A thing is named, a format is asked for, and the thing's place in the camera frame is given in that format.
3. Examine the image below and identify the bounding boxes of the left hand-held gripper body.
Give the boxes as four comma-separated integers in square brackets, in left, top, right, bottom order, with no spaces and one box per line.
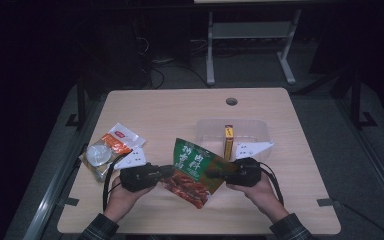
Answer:
[113,146,163,194]

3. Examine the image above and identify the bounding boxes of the thin black floor cable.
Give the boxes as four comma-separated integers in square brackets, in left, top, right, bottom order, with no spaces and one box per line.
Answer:
[338,201,384,240]

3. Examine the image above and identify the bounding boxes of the grey table edge bracket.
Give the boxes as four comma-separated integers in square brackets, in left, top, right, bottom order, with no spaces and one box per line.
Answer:
[315,197,341,208]
[58,197,80,207]

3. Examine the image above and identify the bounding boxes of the aluminium rail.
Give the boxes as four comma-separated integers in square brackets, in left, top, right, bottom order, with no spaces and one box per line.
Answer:
[333,95,384,218]
[22,96,109,240]

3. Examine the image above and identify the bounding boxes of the hand-held gripper cable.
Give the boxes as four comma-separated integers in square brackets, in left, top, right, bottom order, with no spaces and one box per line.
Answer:
[102,152,131,212]
[259,161,285,206]

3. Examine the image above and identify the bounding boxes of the person's right hand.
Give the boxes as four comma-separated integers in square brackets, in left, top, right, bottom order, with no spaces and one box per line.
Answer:
[226,172,290,224]

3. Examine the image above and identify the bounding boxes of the black metal stand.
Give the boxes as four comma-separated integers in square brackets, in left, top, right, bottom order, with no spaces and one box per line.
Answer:
[349,71,378,130]
[64,74,88,130]

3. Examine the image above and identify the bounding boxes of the black floor cables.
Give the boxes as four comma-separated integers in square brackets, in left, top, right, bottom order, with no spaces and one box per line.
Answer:
[139,35,212,90]

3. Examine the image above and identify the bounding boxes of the person's left hand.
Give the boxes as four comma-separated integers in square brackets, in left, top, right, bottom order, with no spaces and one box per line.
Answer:
[103,176,156,224]

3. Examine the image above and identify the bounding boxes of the orange and white food packet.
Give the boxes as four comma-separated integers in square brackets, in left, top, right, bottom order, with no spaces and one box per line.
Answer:
[78,122,147,183]

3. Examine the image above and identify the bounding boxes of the green and red seasoning packet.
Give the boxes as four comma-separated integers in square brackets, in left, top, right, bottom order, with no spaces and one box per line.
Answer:
[161,137,239,210]

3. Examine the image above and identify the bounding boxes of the right hand-held gripper cable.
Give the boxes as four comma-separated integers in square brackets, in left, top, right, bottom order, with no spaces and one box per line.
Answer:
[259,161,285,206]

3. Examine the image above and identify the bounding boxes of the left hand-held gripper cable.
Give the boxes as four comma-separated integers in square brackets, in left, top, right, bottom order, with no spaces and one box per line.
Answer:
[102,152,131,212]

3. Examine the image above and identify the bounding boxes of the white metal stand frame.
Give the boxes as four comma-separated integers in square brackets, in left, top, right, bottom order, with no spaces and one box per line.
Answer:
[205,8,303,86]

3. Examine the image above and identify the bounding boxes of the clear plastic container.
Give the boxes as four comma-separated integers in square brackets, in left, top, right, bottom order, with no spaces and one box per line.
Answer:
[194,118,275,165]

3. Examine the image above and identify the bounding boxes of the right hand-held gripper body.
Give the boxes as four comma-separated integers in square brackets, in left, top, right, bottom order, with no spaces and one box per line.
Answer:
[226,141,276,188]

